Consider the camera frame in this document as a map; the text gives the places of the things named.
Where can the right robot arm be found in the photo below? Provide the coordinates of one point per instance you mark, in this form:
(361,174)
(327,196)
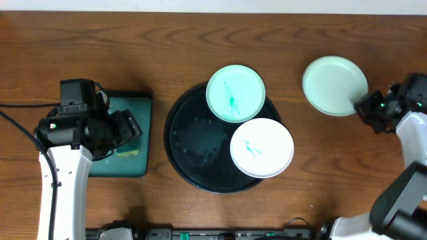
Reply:
(396,213)

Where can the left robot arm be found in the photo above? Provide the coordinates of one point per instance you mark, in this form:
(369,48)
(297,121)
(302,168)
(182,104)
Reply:
(71,141)

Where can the mint green plate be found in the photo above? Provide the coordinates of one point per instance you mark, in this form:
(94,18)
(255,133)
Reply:
(333,84)

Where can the black rectangular sponge tray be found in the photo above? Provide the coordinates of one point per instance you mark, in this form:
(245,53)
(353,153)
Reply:
(140,104)

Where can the round black tray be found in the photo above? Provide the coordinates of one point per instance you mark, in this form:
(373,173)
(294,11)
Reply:
(197,144)

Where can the white plate with stain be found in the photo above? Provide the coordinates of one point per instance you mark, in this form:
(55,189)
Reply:
(262,148)

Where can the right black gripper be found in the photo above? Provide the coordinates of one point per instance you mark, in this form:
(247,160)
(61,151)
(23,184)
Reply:
(365,108)

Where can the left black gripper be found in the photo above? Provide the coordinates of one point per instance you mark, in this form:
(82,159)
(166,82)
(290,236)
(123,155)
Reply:
(130,126)

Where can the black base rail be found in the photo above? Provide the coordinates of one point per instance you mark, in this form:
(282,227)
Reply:
(168,232)

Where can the mint plate with stain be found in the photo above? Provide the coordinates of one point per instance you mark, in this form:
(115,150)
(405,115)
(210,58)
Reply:
(235,93)

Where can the green and yellow sponge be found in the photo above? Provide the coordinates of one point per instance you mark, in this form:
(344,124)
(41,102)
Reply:
(130,148)

